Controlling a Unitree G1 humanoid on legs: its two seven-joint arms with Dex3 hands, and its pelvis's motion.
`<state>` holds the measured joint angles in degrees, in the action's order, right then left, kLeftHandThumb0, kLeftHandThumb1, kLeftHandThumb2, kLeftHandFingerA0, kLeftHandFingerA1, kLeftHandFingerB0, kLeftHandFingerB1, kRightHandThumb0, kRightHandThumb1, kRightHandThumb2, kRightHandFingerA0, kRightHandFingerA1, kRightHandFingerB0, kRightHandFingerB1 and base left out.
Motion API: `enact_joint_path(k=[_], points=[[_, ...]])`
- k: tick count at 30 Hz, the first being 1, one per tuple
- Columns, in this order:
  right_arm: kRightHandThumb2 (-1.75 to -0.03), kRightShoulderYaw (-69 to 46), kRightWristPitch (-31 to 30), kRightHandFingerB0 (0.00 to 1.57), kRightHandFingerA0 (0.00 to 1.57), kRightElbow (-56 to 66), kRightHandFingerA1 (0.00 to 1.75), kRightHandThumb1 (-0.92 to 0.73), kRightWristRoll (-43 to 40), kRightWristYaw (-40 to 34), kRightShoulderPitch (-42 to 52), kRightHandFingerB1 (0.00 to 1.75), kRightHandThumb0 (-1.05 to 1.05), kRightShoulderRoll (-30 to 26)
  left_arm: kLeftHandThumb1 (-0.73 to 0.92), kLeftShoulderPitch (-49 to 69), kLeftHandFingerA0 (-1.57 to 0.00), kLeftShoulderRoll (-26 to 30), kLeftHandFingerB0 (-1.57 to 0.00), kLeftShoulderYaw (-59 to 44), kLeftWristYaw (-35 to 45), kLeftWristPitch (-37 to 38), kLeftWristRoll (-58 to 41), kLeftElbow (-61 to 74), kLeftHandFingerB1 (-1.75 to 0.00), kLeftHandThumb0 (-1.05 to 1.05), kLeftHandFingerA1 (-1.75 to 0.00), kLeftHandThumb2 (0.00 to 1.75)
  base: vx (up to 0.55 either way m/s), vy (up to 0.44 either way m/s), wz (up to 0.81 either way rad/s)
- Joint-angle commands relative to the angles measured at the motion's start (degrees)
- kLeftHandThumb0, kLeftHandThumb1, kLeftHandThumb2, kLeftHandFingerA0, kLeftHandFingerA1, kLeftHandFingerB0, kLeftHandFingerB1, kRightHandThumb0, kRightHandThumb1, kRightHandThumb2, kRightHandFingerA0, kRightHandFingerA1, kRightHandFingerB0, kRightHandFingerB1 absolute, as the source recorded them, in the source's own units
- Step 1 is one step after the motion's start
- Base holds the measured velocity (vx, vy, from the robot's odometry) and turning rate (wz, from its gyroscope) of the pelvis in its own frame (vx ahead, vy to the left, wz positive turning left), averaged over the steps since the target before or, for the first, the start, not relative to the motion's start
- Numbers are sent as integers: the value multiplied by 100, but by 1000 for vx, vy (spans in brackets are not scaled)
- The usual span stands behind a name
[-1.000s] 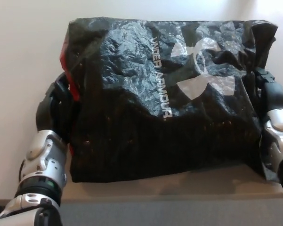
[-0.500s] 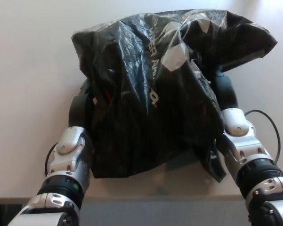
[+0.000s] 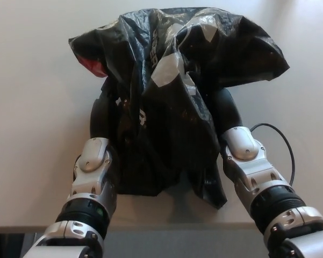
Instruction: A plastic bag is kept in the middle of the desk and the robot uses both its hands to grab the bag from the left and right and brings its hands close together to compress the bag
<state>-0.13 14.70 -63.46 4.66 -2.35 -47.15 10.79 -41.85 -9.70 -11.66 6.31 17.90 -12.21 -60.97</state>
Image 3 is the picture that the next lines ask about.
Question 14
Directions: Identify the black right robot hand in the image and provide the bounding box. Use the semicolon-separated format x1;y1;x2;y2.
211;87;245;133

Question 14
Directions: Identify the black Under Armour plastic bag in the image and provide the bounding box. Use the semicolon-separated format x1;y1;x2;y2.
68;7;290;208

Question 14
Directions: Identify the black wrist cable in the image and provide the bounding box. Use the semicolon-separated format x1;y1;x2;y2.
249;123;296;187

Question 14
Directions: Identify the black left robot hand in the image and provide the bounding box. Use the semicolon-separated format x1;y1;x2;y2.
89;80;118;141

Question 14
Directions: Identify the dark object under desk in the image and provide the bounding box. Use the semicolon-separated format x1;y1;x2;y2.
0;234;26;258

